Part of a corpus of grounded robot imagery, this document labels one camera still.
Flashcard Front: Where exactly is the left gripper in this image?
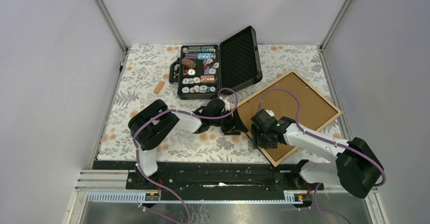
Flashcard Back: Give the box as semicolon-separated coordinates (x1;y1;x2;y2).
210;107;248;135

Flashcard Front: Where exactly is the wooden picture frame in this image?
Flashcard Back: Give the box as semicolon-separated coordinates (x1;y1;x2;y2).
233;69;343;168

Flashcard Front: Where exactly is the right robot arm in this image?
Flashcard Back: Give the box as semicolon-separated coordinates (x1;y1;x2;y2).
251;109;385;199

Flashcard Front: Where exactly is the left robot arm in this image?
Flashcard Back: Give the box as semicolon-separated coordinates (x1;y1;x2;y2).
128;98;248;189

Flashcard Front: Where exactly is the orange poker chip stack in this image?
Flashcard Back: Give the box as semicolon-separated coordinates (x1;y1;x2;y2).
200;75;216;83

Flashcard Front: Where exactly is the black poker chip case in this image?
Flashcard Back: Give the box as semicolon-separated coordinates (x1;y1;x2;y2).
169;26;263;100

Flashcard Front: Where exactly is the brown poker chip stack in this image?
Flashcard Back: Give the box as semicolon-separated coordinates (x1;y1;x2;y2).
182;58;196;69

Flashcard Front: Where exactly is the wooden block left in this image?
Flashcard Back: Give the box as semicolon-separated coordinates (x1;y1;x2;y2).
153;81;165;94

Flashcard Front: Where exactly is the floral tablecloth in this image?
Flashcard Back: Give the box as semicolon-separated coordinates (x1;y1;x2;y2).
97;44;332;163

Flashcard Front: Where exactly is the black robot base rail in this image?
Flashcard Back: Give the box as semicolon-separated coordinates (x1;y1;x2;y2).
126;162;317;201

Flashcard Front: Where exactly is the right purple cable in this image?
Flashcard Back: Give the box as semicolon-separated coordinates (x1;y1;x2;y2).
258;89;387;224

